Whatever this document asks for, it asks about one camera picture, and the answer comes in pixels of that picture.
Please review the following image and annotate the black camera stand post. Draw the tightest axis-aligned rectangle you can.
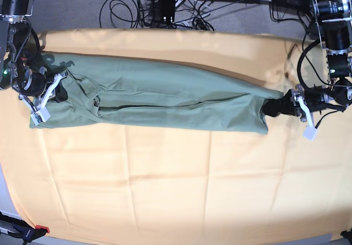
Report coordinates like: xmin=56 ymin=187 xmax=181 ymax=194
xmin=155 ymin=0 xmax=176 ymax=25

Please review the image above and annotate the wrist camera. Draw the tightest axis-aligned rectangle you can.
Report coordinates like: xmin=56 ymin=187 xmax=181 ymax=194
xmin=30 ymin=107 xmax=51 ymax=126
xmin=303 ymin=126 xmax=317 ymax=141

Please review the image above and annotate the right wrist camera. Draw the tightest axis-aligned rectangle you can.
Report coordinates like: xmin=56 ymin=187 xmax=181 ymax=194
xmin=30 ymin=107 xmax=51 ymax=126

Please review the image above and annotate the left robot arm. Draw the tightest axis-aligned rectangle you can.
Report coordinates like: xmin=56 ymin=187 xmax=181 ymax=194
xmin=262 ymin=0 xmax=351 ymax=117

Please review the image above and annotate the green T-shirt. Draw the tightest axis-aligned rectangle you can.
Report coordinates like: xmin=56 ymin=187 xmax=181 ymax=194
xmin=39 ymin=53 xmax=283 ymax=134

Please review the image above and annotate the yellow table cloth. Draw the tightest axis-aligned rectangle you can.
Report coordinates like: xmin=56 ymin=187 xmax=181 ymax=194
xmin=0 ymin=28 xmax=352 ymax=245

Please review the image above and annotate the black corner clamp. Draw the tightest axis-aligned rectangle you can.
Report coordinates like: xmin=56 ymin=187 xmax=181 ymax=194
xmin=340 ymin=230 xmax=352 ymax=244

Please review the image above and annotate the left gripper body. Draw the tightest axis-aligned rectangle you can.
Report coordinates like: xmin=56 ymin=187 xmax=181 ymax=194
xmin=291 ymin=85 xmax=332 ymax=116

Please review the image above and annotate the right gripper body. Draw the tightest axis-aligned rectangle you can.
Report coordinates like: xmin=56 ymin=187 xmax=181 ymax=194
xmin=16 ymin=66 xmax=55 ymax=97

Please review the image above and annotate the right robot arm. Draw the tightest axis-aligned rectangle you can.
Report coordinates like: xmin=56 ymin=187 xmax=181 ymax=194
xmin=1 ymin=19 xmax=297 ymax=133

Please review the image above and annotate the blue orange clamp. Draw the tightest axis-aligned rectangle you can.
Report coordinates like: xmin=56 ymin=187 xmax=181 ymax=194
xmin=1 ymin=213 xmax=50 ymax=244

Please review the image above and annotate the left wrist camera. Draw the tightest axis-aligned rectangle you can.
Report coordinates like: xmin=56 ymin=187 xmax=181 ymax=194
xmin=303 ymin=126 xmax=317 ymax=141

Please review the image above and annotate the black power adapter brick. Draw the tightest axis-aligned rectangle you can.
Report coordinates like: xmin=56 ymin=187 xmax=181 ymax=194
xmin=271 ymin=0 xmax=310 ymax=13

